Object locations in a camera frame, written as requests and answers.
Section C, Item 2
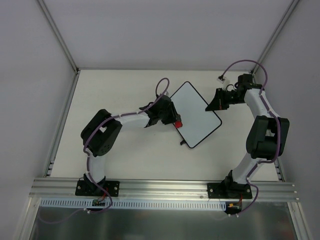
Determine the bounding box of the red bone-shaped eraser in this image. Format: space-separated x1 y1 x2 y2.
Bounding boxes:
174 121 183 129

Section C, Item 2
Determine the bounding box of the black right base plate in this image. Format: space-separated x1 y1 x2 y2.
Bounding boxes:
207 182 253 199

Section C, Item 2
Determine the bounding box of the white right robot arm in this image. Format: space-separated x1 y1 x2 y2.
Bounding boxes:
205 74 290 199

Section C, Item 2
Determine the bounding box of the aluminium right corner post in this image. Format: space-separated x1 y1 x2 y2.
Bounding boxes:
257 0 301 64

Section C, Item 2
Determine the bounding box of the aluminium mounting rail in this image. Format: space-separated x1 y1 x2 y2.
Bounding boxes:
29 177 300 202

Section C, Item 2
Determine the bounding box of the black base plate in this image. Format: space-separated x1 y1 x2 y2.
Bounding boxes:
75 179 120 197
207 182 253 199

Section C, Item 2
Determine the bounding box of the aluminium corner post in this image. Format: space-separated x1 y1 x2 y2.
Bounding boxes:
35 0 79 74
257 0 301 64

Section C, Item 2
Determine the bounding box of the black-framed small whiteboard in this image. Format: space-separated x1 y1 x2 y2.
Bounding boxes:
170 81 222 149

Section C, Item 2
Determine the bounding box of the aluminium left corner post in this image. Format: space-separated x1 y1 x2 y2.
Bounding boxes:
35 0 79 74

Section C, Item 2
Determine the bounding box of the white slotted cable duct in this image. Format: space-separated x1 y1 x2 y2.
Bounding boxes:
39 198 227 211

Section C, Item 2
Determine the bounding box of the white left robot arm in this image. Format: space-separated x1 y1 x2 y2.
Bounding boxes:
75 95 183 197

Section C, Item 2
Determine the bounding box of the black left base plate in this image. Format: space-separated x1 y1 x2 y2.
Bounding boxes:
75 179 120 197

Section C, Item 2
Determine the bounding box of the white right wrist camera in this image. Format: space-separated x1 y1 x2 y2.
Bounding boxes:
216 75 230 89

